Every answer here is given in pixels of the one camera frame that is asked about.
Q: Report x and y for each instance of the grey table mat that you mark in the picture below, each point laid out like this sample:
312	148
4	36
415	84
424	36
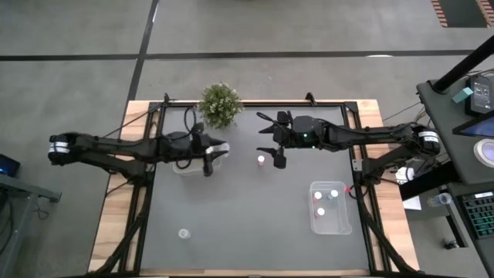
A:
247	239

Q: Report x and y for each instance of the small teal box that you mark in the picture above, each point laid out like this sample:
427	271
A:
462	95

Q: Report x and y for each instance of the white paper sheet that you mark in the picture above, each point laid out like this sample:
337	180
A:
412	203

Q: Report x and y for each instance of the tablet with blue screen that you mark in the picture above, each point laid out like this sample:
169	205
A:
480	128

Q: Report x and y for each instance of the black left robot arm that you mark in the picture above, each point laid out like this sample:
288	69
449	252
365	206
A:
116	144

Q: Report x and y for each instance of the black round pole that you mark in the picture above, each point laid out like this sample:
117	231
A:
463	65

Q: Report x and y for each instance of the clear plastic bin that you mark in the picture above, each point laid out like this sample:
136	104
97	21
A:
335	228

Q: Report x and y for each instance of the clear plastic water bottle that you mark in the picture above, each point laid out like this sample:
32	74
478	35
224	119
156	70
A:
440	199

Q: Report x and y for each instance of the teal translucent medicine bottle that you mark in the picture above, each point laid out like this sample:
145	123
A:
334	192

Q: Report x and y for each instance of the small red clip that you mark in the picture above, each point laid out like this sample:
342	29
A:
348	189

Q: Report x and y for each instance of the black aluminium table frame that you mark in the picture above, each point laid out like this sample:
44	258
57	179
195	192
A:
328	104

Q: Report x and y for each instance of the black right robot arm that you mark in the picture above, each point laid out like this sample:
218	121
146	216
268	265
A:
366	135

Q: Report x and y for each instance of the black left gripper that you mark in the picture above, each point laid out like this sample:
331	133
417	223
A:
193	146

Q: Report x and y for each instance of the dark rug orange striped edges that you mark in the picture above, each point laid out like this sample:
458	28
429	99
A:
459	13

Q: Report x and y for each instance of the dark grey side desk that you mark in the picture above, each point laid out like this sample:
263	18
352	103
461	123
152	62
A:
449	112

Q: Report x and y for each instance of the white power adapter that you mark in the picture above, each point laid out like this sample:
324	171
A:
404	174

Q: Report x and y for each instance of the left clear plastic tray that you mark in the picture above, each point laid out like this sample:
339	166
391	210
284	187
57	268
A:
197	170

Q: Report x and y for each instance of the backlit black keyboard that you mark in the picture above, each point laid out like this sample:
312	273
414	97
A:
478	216

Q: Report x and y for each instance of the dark grey keyboard desk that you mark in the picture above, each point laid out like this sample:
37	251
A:
488	251

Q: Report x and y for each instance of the grey metal table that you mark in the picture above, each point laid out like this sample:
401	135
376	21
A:
23	189

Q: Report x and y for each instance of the white round disc device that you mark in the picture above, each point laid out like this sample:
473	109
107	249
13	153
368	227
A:
487	151

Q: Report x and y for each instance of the blue-lit black device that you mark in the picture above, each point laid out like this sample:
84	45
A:
7	167

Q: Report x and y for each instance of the red medicine bottle white cap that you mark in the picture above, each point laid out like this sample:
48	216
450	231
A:
317	195

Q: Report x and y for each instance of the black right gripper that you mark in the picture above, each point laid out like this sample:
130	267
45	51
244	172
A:
285	135

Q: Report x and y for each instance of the pink medicine bottle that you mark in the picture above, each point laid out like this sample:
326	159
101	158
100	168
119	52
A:
261	159

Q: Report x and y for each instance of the black electronics box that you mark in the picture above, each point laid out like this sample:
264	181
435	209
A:
480	96

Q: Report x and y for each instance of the small black floor object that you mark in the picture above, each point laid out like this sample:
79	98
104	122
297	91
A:
450	244

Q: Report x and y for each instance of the green artificial potted plant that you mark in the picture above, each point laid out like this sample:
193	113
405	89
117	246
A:
220	104

